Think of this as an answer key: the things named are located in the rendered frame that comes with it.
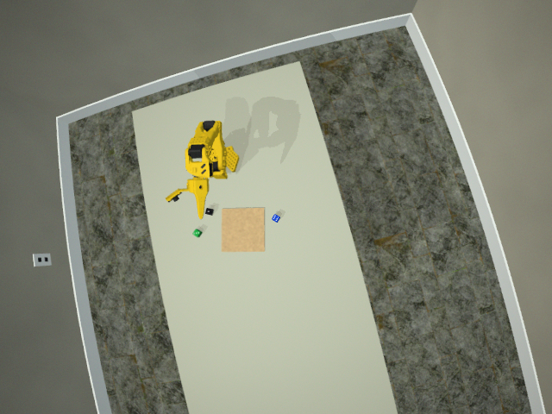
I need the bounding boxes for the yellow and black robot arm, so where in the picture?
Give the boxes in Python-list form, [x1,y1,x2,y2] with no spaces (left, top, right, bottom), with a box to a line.
[185,121,239,179]

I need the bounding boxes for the tan mat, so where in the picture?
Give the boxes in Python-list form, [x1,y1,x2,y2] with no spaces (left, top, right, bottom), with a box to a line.
[222,208,265,252]

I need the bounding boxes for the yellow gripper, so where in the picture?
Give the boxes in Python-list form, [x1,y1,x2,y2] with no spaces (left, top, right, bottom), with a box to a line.
[166,177,209,219]

